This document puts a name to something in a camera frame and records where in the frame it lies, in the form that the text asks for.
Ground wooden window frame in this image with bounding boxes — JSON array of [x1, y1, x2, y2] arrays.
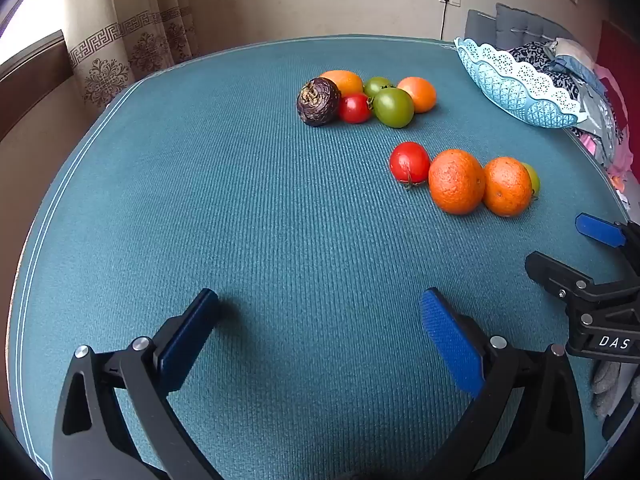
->
[[0, 30, 71, 142]]

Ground bumpy orange mandarin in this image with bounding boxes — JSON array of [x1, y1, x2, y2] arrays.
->
[[428, 149, 486, 216], [482, 156, 533, 218]]

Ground leopard print cloth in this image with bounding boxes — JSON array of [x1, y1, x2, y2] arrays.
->
[[507, 42, 583, 106]]

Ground grey tufted cushion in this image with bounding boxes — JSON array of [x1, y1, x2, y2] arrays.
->
[[495, 2, 576, 50]]

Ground person's right hand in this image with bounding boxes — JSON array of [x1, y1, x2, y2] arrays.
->
[[590, 359, 627, 421]]

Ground small green tomato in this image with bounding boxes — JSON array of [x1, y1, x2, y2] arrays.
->
[[363, 76, 396, 98]]

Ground red wall panel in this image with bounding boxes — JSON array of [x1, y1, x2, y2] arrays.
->
[[597, 20, 640, 111]]

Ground smooth orange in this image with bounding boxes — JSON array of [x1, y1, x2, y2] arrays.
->
[[320, 70, 364, 98], [397, 76, 437, 114]]

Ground red tomato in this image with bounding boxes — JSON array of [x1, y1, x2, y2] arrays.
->
[[389, 141, 431, 190], [339, 92, 374, 124]]

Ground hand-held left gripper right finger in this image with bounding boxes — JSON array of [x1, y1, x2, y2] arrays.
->
[[420, 287, 586, 480]]

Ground light blue plastic basket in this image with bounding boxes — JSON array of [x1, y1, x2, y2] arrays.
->
[[454, 37, 590, 129]]

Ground pile of clothes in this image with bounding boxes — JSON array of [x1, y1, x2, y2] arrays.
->
[[580, 65, 640, 201]]

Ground grey satin cloth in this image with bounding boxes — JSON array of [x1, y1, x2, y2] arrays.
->
[[575, 82, 621, 161]]

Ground blue denim cloth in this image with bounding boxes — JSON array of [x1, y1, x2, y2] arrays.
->
[[547, 55, 603, 88]]

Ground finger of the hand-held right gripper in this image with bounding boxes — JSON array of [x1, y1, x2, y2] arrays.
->
[[575, 212, 640, 253], [525, 251, 640, 306]]

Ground large green tomato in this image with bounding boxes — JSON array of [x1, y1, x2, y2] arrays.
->
[[372, 87, 415, 129]]

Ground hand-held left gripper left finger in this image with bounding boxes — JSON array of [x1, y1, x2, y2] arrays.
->
[[52, 287, 221, 480]]

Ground cream white cloth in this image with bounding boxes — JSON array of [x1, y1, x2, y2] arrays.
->
[[550, 39, 596, 63]]

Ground grey sofa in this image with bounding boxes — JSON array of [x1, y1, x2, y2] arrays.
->
[[465, 9, 498, 46]]

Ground beige patterned curtain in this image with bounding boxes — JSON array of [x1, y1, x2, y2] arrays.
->
[[60, 0, 198, 111]]

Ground dark purple passion fruit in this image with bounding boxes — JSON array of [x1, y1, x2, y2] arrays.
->
[[296, 77, 342, 127]]

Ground yellowish green tomato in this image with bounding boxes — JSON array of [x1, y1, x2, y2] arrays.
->
[[521, 162, 541, 198]]

